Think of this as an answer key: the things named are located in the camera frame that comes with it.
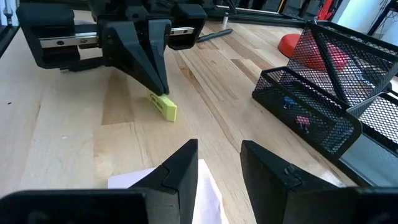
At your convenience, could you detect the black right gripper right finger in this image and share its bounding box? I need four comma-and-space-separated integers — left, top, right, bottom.
240, 139, 343, 224

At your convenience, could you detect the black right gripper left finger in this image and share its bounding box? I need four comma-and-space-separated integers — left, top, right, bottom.
129, 139, 199, 224

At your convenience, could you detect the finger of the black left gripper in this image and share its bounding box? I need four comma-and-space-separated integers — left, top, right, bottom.
102, 19, 165, 96
147, 18, 173, 96

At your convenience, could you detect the black pen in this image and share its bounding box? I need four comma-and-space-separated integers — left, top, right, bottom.
196, 28, 234, 44

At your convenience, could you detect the yellow-green eraser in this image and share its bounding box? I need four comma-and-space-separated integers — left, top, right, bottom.
146, 90, 178, 123

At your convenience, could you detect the pink binder clip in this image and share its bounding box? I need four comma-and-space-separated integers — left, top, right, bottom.
294, 115, 312, 134

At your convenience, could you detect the blue binder clip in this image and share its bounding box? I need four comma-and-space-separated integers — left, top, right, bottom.
282, 95, 299, 110

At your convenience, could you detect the black mesh desk organizer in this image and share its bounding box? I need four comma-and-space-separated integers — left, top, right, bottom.
251, 20, 398, 187

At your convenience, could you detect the red desk lamp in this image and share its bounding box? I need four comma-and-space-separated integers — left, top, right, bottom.
277, 0, 351, 71

